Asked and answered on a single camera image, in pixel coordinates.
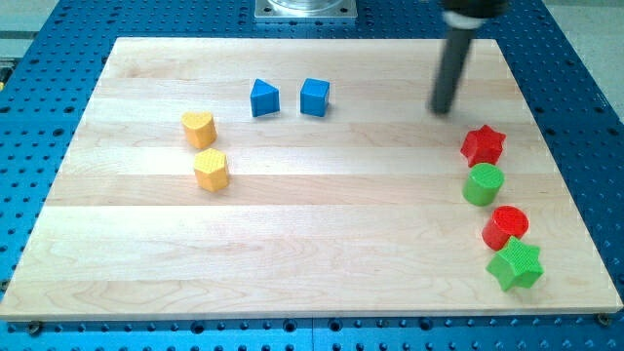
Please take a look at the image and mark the black end effector mount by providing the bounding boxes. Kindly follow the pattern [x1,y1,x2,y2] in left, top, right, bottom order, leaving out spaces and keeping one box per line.
[441,0,510,30]

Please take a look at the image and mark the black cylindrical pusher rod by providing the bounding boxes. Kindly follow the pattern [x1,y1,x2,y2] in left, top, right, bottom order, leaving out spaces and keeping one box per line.
[429,26,474,115]

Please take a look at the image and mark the blue cube block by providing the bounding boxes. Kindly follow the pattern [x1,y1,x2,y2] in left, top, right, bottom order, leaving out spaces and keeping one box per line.
[299,78,331,117]

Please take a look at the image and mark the red star block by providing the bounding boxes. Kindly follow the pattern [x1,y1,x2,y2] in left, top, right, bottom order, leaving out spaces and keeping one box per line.
[460,125,506,168]

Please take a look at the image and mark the green cylinder block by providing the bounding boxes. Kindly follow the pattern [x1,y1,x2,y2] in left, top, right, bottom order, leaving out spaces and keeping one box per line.
[462,163,505,207]

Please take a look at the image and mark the red cylinder block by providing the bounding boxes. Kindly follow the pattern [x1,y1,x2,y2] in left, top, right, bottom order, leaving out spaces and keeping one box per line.
[482,206,529,251]

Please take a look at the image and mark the blue triangle block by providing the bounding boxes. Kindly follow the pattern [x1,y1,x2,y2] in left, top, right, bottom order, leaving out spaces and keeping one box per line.
[250,79,281,117]

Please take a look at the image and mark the green star block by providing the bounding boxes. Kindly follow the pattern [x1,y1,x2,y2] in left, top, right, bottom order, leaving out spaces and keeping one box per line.
[486,237,544,292]

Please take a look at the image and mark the yellow heart block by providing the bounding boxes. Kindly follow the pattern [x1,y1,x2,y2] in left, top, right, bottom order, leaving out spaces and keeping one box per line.
[181,111,217,149]

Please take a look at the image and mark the yellow hexagon block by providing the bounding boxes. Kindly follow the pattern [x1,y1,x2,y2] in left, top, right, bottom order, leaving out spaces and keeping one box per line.
[193,148,229,192]

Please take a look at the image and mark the wooden board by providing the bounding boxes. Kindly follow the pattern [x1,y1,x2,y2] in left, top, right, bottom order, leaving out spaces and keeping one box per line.
[1,37,622,321]

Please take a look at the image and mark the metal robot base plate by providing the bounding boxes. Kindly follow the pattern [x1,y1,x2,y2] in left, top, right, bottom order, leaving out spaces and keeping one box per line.
[254,0,358,20]

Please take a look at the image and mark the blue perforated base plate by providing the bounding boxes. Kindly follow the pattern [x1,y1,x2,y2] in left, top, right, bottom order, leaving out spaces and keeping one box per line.
[1,1,623,350]

